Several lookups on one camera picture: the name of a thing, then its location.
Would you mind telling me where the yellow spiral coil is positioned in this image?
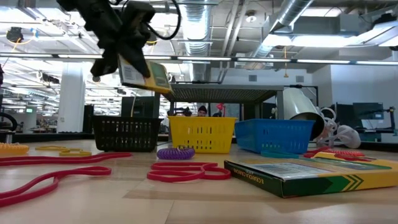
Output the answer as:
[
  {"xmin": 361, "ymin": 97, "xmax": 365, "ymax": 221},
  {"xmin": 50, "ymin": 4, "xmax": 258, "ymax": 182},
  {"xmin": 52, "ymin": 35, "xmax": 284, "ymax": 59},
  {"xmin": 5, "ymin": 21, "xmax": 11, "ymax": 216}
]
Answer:
[{"xmin": 0, "ymin": 142, "xmax": 30, "ymax": 156}]

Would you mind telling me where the yellow hanging cord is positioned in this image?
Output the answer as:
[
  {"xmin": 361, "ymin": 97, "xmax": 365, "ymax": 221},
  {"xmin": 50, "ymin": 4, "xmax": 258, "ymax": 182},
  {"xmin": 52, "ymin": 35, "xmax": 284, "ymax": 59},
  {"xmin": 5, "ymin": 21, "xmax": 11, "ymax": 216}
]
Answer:
[{"xmin": 282, "ymin": 45, "xmax": 289, "ymax": 78}]

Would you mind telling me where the blue plastic basket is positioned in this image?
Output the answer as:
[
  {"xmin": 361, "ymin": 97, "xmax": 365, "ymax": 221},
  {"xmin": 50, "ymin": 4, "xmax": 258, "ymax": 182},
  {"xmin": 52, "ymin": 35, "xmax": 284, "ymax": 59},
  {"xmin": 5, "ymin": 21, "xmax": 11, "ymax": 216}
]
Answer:
[{"xmin": 234, "ymin": 118, "xmax": 315, "ymax": 155}]

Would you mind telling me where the black plastic basket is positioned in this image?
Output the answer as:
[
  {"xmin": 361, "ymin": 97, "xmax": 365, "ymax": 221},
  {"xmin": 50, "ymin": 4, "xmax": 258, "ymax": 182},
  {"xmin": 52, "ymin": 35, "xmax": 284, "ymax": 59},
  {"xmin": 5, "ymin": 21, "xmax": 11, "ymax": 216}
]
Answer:
[{"xmin": 91, "ymin": 115, "xmax": 164, "ymax": 153}]

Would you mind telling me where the long ceiling light bar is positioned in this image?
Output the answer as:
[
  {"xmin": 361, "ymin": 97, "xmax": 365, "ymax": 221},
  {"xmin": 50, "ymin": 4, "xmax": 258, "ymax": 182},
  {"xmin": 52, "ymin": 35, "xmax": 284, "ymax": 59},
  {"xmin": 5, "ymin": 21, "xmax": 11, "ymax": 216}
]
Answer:
[{"xmin": 0, "ymin": 52, "xmax": 398, "ymax": 66}]

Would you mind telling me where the black computer monitor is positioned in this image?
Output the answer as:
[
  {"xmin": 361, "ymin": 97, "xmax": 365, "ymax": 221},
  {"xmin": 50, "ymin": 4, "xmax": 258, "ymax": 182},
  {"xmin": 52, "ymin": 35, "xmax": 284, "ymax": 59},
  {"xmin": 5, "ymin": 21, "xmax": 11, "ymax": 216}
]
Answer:
[{"xmin": 120, "ymin": 95, "xmax": 155, "ymax": 118}]

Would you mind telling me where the red rubber band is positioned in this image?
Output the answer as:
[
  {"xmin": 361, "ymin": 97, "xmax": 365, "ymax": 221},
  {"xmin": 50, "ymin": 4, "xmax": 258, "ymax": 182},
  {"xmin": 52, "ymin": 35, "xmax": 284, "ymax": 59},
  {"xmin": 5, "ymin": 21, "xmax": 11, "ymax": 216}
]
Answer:
[
  {"xmin": 0, "ymin": 151, "xmax": 133, "ymax": 167},
  {"xmin": 147, "ymin": 161, "xmax": 233, "ymax": 183},
  {"xmin": 303, "ymin": 146, "xmax": 374, "ymax": 162},
  {"xmin": 0, "ymin": 166, "xmax": 113, "ymax": 208}
]

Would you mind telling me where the yellow green crayon box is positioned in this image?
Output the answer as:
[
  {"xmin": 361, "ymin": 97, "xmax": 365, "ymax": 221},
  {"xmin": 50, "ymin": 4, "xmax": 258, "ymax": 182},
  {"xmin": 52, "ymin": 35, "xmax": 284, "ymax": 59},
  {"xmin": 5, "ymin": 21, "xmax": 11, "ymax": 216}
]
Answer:
[
  {"xmin": 117, "ymin": 55, "xmax": 174, "ymax": 95},
  {"xmin": 223, "ymin": 151, "xmax": 398, "ymax": 199}
]

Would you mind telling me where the dark desk monitor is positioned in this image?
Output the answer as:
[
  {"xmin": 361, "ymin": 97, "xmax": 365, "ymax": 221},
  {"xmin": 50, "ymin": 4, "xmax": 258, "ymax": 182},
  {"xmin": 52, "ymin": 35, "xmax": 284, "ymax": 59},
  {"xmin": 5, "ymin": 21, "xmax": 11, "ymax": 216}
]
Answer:
[{"xmin": 335, "ymin": 102, "xmax": 386, "ymax": 129}]

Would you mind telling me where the white coiled cable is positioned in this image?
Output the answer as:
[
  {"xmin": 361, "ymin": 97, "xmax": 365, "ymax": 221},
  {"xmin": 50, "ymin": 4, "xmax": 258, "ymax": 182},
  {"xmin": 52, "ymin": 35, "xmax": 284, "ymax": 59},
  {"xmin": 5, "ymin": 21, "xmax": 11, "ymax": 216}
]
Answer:
[{"xmin": 316, "ymin": 106, "xmax": 346, "ymax": 147}]

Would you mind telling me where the grey perforated metal shelf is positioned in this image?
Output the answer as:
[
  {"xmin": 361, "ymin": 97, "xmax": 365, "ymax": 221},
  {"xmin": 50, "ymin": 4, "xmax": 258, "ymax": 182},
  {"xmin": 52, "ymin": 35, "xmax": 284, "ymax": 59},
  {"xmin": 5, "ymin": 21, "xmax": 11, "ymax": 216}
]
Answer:
[{"xmin": 152, "ymin": 83, "xmax": 285, "ymax": 142}]

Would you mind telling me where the yellow plastic basket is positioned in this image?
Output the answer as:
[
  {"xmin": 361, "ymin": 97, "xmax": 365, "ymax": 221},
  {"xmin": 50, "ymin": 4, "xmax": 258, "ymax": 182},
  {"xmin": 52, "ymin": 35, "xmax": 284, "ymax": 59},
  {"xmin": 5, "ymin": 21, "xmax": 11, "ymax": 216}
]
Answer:
[{"xmin": 169, "ymin": 116, "xmax": 238, "ymax": 154}]

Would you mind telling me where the black ceiling cord reel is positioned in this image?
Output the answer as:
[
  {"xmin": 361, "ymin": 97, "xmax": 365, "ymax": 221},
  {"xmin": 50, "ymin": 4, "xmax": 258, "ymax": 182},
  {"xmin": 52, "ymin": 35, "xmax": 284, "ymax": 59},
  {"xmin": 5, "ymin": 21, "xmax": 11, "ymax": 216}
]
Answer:
[{"xmin": 6, "ymin": 26, "xmax": 25, "ymax": 44}]

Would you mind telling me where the black camera cable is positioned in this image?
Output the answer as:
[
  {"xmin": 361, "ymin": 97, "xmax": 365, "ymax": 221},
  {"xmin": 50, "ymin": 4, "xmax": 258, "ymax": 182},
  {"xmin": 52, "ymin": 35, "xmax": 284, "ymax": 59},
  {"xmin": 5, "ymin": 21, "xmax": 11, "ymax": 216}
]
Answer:
[{"xmin": 144, "ymin": 0, "xmax": 182, "ymax": 41}]

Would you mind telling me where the black hose loop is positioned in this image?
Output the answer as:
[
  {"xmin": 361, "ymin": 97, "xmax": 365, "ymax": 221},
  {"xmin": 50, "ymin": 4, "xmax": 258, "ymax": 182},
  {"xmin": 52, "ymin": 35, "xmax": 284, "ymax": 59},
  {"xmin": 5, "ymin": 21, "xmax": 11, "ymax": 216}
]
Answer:
[{"xmin": 0, "ymin": 111, "xmax": 21, "ymax": 134}]

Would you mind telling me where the yellow rubber band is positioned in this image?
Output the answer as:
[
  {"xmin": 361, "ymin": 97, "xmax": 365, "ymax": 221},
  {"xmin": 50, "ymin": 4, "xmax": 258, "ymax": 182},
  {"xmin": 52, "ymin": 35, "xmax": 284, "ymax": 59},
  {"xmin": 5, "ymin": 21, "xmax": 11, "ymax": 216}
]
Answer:
[{"xmin": 34, "ymin": 145, "xmax": 93, "ymax": 157}]

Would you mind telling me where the orange-red spiral coil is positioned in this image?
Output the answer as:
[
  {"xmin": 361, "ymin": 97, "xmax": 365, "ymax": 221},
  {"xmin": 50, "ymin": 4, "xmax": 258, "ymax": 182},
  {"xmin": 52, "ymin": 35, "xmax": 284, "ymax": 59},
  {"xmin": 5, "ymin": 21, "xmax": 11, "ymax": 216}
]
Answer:
[{"xmin": 323, "ymin": 149, "xmax": 366, "ymax": 158}]

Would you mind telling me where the black cabinet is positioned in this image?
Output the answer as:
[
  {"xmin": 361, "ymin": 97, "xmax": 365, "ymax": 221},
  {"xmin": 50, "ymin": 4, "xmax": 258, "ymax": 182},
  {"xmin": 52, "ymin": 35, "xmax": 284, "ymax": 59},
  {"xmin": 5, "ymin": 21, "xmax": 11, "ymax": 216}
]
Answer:
[{"xmin": 82, "ymin": 104, "xmax": 95, "ymax": 134}]

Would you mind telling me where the silver ribbed air duct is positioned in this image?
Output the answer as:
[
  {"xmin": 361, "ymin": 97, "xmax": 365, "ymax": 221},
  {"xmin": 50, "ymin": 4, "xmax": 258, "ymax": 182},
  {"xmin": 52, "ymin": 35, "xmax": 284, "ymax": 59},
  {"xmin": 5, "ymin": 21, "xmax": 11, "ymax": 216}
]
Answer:
[{"xmin": 177, "ymin": 0, "xmax": 216, "ymax": 82}]

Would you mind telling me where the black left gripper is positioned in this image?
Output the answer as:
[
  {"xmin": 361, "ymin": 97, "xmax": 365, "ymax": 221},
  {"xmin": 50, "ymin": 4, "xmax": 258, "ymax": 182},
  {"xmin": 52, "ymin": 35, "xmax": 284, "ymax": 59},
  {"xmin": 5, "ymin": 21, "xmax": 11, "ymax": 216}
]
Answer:
[{"xmin": 57, "ymin": 0, "xmax": 152, "ymax": 79}]

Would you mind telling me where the round ceiling sensor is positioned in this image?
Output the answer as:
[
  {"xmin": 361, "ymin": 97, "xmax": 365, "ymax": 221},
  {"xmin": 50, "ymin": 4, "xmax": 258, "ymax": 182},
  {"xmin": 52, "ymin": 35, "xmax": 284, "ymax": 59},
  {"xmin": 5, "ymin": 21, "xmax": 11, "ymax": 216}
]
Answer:
[{"xmin": 244, "ymin": 10, "xmax": 258, "ymax": 24}]

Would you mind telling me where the white square pillar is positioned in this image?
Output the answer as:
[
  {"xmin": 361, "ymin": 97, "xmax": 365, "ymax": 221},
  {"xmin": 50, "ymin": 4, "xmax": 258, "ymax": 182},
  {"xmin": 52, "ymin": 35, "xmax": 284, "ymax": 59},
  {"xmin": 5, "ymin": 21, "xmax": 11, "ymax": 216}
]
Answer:
[{"xmin": 57, "ymin": 62, "xmax": 86, "ymax": 134}]

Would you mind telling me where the purple spiral coil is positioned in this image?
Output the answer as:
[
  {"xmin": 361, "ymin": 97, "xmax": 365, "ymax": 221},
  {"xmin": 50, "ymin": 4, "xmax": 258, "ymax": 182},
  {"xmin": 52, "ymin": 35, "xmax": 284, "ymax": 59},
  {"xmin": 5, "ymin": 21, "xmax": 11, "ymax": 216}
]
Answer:
[{"xmin": 156, "ymin": 146, "xmax": 197, "ymax": 161}]

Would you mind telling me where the silver spiral air duct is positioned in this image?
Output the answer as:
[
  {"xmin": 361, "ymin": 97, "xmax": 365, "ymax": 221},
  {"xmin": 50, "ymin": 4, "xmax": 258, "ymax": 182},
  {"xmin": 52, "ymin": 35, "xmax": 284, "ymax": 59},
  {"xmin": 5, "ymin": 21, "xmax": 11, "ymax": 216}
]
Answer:
[{"xmin": 248, "ymin": 0, "xmax": 315, "ymax": 60}]

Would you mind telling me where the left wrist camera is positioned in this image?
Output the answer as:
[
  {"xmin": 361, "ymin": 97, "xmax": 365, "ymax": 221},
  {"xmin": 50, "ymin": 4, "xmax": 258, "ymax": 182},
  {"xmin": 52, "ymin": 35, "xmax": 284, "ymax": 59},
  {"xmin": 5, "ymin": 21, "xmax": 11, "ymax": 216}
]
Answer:
[{"xmin": 124, "ymin": 1, "xmax": 156, "ymax": 30}]

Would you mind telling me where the small red object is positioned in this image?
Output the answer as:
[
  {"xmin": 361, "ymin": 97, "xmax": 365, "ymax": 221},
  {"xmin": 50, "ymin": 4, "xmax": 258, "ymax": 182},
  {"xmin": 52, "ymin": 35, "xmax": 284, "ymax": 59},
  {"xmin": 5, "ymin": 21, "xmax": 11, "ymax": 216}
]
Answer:
[{"xmin": 216, "ymin": 103, "xmax": 228, "ymax": 118}]

